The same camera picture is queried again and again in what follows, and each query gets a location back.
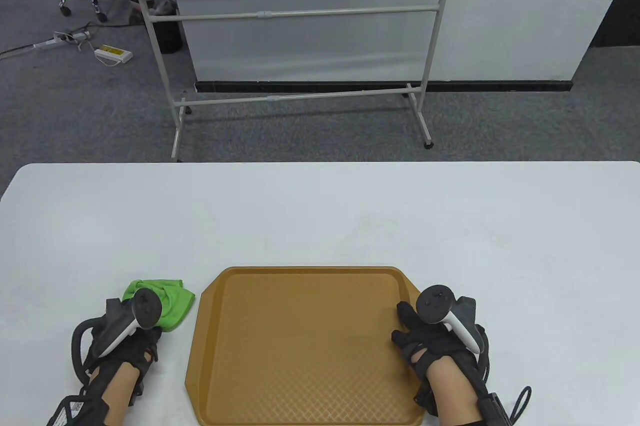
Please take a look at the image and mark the person's right hand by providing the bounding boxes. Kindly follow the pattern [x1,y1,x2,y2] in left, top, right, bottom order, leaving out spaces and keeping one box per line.
[391,297,493,417]

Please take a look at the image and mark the person's left hand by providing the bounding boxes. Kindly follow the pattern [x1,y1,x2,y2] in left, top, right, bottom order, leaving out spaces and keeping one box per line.
[80,298,163,407]

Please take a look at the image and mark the green square towel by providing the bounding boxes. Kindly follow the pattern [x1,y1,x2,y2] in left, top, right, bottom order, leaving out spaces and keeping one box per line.
[122,279,196,332]

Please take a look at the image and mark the brown plastic food tray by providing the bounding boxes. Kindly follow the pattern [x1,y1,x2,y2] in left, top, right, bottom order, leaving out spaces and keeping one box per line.
[185,266,438,426]

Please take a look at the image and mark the person's left forearm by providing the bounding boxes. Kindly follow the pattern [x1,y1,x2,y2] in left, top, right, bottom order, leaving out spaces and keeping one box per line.
[82,364,141,426]

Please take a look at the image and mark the person's right forearm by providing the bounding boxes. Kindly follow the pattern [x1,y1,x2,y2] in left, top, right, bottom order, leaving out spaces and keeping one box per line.
[427,359,483,426]

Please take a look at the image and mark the black white left controller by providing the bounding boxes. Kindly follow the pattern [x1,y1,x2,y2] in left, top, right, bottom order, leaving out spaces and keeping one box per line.
[92,288,163,359]

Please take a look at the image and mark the black white controller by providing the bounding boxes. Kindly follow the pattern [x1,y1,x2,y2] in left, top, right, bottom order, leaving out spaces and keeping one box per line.
[416,285,479,353]
[92,288,163,359]

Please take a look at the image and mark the black white right controller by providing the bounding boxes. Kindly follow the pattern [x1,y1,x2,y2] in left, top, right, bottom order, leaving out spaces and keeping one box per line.
[416,285,479,353]

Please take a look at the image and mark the white yellow-labelled power strip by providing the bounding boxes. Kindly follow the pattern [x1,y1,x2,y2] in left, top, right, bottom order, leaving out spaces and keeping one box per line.
[95,44,134,66]

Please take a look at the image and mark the black trash bin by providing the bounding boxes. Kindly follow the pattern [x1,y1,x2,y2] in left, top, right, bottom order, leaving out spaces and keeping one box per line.
[152,0,184,54]

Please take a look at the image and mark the gray bag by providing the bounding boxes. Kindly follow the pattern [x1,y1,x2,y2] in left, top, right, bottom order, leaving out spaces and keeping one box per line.
[106,0,147,27]

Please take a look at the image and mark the black glove cable loop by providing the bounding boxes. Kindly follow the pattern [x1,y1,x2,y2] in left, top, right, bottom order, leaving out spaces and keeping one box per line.
[71,315,108,387]

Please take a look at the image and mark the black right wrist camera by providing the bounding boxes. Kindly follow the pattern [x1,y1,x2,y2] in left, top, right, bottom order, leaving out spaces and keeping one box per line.
[480,394,508,426]

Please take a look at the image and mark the black lanyard loop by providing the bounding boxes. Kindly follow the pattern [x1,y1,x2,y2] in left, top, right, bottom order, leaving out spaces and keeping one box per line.
[505,386,532,426]

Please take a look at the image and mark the white power strip with cable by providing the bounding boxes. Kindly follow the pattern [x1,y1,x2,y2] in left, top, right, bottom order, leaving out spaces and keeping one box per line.
[0,21,93,58]

